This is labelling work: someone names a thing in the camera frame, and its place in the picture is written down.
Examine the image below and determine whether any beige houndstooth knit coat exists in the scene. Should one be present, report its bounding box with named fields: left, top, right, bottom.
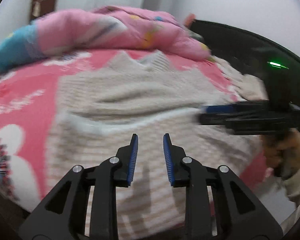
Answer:
left=46, top=51, right=261, bottom=239

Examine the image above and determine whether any beige right sleeve forearm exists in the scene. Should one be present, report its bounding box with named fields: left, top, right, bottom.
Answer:
left=281, top=169, right=300, bottom=235

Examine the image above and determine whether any person's right hand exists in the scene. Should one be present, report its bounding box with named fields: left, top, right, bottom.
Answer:
left=260, top=128, right=300, bottom=179

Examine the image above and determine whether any black bed headboard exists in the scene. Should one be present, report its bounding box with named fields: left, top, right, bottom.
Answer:
left=189, top=19, right=300, bottom=106

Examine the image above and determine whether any pink and blue quilt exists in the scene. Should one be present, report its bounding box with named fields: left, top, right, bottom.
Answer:
left=0, top=6, right=211, bottom=73

